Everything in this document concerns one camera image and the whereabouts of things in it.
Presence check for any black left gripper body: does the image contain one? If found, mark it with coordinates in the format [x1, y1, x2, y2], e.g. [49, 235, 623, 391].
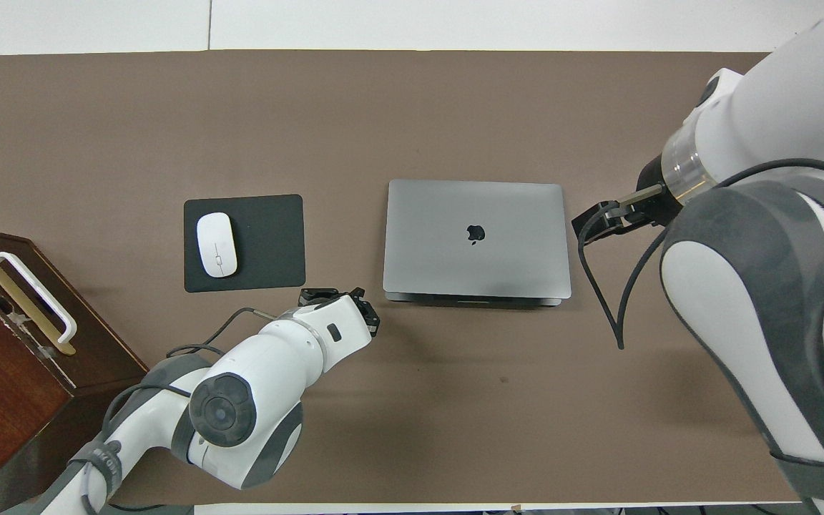
[358, 299, 381, 337]

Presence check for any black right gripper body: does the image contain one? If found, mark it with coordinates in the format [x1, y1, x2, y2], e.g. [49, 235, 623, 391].
[636, 159, 685, 227]

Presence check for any grey laptop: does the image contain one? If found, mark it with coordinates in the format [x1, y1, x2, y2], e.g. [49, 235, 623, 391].
[382, 179, 572, 308]

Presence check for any black mouse pad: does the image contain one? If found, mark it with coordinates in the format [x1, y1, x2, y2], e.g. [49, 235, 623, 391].
[183, 194, 307, 293]

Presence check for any white computer mouse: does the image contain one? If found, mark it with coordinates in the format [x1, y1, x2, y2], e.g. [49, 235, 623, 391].
[196, 212, 239, 278]

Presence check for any brown table mat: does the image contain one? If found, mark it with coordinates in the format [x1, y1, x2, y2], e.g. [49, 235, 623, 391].
[0, 50, 803, 509]

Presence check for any dark wooden box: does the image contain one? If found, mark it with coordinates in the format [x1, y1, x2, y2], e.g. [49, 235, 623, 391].
[0, 223, 149, 494]

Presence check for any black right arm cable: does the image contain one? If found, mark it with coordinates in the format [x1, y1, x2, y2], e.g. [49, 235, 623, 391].
[578, 159, 824, 351]

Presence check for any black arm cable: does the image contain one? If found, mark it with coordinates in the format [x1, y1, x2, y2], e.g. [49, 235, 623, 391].
[101, 308, 278, 430]
[578, 159, 824, 351]

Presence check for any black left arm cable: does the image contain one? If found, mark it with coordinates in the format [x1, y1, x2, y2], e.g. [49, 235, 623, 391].
[101, 308, 278, 430]

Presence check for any white box handle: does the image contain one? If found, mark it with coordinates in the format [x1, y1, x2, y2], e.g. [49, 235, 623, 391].
[0, 252, 78, 345]

